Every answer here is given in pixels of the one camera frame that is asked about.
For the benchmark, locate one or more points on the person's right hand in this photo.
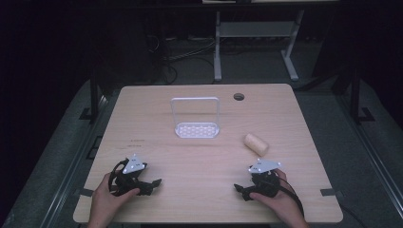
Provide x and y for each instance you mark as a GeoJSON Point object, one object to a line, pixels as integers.
{"type": "Point", "coordinates": [285, 202]}

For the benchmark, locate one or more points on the clear plastic basket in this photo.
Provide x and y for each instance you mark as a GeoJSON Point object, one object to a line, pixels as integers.
{"type": "Point", "coordinates": [197, 129]}

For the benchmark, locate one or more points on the white metal desk frame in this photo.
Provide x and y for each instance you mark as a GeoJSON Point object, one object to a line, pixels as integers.
{"type": "Point", "coordinates": [253, 29]}

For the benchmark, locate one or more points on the black metal stand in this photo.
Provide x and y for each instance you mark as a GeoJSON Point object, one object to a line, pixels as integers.
{"type": "Point", "coordinates": [94, 95]}
{"type": "Point", "coordinates": [356, 95]}

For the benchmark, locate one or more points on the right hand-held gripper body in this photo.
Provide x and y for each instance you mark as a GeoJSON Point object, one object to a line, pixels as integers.
{"type": "Point", "coordinates": [264, 182]}

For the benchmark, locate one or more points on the person's left hand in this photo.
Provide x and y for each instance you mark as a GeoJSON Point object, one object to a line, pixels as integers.
{"type": "Point", "coordinates": [104, 202]}

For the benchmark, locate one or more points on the grey tape strip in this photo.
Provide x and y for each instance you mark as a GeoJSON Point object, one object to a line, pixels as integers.
{"type": "Point", "coordinates": [85, 192]}
{"type": "Point", "coordinates": [331, 192]}

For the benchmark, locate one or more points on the beige cylinder roll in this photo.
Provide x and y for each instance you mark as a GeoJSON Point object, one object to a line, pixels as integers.
{"type": "Point", "coordinates": [256, 144]}

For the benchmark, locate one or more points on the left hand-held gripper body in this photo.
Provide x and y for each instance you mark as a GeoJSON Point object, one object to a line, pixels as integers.
{"type": "Point", "coordinates": [134, 164]}

